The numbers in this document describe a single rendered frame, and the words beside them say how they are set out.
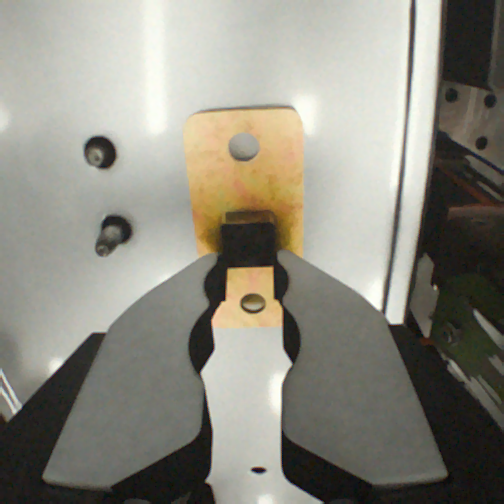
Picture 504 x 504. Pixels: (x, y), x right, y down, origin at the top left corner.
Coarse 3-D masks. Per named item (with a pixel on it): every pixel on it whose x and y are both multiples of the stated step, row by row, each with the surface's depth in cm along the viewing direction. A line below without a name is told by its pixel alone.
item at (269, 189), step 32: (192, 128) 12; (224, 128) 12; (256, 128) 12; (288, 128) 12; (192, 160) 13; (224, 160) 13; (256, 160) 13; (288, 160) 12; (192, 192) 13; (224, 192) 13; (256, 192) 13; (288, 192) 13; (224, 224) 13; (256, 224) 13; (288, 224) 14; (256, 256) 13; (256, 288) 15; (224, 320) 16; (256, 320) 16
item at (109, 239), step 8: (112, 224) 14; (120, 224) 14; (128, 224) 15; (104, 232) 14; (112, 232) 14; (120, 232) 14; (96, 240) 13; (104, 240) 13; (112, 240) 13; (120, 240) 14; (96, 248) 13; (104, 248) 13; (112, 248) 13; (104, 256) 13
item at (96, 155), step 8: (96, 144) 13; (104, 144) 13; (112, 144) 13; (88, 152) 13; (96, 152) 13; (104, 152) 13; (112, 152) 13; (88, 160) 13; (96, 160) 13; (104, 160) 13
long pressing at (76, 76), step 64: (0, 0) 11; (64, 0) 11; (128, 0) 11; (192, 0) 11; (256, 0) 11; (320, 0) 11; (384, 0) 11; (0, 64) 12; (64, 64) 12; (128, 64) 12; (192, 64) 12; (256, 64) 12; (320, 64) 12; (384, 64) 12; (0, 128) 13; (64, 128) 13; (128, 128) 13; (320, 128) 13; (384, 128) 13; (0, 192) 14; (64, 192) 14; (128, 192) 14; (320, 192) 14; (384, 192) 14; (0, 256) 15; (64, 256) 15; (128, 256) 15; (192, 256) 15; (320, 256) 15; (384, 256) 15; (0, 320) 17; (64, 320) 17; (0, 384) 19; (256, 384) 19; (256, 448) 21
